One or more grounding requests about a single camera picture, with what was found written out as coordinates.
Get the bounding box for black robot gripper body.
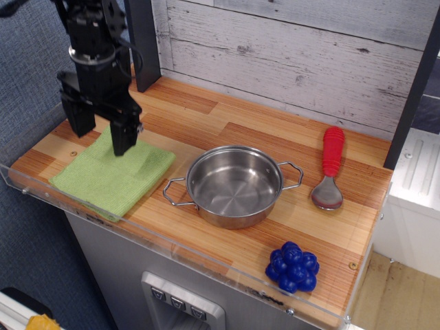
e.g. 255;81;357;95
58;47;142;122

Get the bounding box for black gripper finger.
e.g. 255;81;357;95
110;120;143;156
62;96;96;138

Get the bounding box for green cloth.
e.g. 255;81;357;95
49;127;176;222

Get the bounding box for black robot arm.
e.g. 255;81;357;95
54;1;143;156

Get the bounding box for clear acrylic edge guard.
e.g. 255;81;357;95
0;102;351;327

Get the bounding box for stainless steel pot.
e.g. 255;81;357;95
163;145;304;230

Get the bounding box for grey toy cabinet front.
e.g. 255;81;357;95
64;211;331;330

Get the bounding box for silver dispenser button panel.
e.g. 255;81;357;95
141;271;226;329

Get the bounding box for blue plastic grape bunch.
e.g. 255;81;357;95
265;241;320;294

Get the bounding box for dark grey left post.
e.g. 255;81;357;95
124;0;162;92

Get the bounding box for dark grey post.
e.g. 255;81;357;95
383;9;439;170
124;0;162;92

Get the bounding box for red handled metal spoon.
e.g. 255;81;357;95
311;126;345;210

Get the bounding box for dark grey right post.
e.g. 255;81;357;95
383;9;439;170

